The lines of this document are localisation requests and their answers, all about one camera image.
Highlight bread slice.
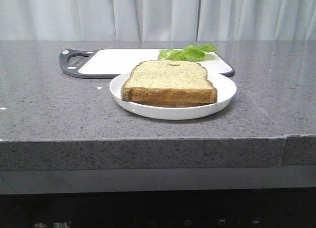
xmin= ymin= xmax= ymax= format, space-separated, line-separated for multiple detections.
xmin=132 ymin=99 xmax=217 ymax=108
xmin=121 ymin=60 xmax=218 ymax=102

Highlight white round plate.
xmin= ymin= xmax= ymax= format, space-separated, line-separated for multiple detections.
xmin=110 ymin=73 xmax=237 ymax=120

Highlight white grey cutting board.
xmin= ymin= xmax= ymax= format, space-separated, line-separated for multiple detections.
xmin=58 ymin=48 xmax=236 ymax=79

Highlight green lettuce leaf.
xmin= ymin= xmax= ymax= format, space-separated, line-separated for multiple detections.
xmin=158 ymin=44 xmax=217 ymax=62

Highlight black appliance control panel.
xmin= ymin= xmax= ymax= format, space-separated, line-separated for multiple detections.
xmin=0 ymin=188 xmax=316 ymax=228

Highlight white curtain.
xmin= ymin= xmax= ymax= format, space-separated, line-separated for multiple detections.
xmin=0 ymin=0 xmax=316 ymax=41

